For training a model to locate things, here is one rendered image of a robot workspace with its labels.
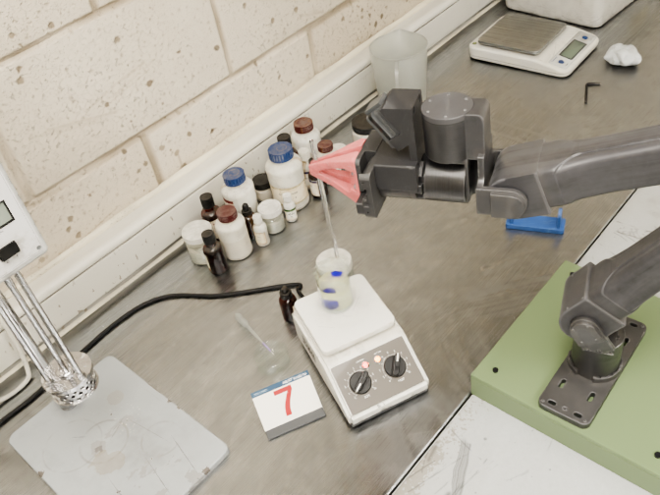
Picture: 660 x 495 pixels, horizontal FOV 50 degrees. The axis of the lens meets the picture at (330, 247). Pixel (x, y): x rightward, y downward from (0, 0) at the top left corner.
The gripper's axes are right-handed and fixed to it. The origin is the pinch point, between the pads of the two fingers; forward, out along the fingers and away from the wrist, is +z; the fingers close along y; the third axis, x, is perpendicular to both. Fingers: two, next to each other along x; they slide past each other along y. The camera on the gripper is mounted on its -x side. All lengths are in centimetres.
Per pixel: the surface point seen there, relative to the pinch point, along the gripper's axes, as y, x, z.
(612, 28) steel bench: -109, 35, -30
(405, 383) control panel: 8.1, 31.2, -10.5
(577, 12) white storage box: -110, 31, -22
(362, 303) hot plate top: -0.7, 25.6, -2.1
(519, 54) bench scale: -89, 31, -11
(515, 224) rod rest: -32, 34, -20
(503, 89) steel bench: -78, 35, -9
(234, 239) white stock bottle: -13.7, 28.1, 27.2
